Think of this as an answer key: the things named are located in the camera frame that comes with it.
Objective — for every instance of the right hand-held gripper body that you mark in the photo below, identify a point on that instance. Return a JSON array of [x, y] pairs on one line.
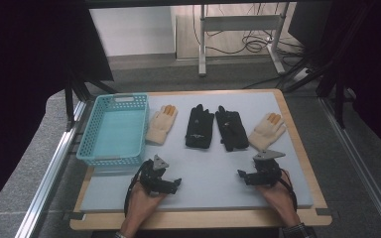
[[267, 170]]

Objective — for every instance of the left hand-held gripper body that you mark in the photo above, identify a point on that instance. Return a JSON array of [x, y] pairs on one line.
[[153, 177]]

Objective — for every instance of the cream knit glove orange fingertips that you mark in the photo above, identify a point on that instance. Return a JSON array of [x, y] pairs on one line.
[[266, 132], [160, 127]]

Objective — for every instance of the turquoise plastic basket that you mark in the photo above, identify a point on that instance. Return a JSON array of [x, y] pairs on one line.
[[119, 132]]

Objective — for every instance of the black glove with small logo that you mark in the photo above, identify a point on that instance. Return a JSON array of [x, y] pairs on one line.
[[198, 127]]

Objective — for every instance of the person's left hand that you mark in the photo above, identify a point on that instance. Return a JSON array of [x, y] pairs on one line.
[[144, 206]]

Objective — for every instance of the person's right hand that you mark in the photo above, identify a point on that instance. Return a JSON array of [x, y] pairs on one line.
[[279, 200]]

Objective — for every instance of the wrist watch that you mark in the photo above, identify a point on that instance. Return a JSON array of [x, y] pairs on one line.
[[120, 235]]

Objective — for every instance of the black tape strip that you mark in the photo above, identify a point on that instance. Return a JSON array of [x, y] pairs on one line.
[[74, 216], [324, 212]]

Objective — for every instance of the black tripod legs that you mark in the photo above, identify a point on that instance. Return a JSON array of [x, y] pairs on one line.
[[330, 76], [76, 89]]

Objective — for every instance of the black curtain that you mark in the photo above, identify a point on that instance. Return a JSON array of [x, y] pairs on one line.
[[23, 82], [370, 66]]

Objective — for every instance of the aluminium rail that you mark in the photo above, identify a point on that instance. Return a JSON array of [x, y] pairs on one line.
[[360, 165], [51, 172]]

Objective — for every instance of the white metal stand frame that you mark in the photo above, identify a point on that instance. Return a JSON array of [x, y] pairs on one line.
[[241, 23]]

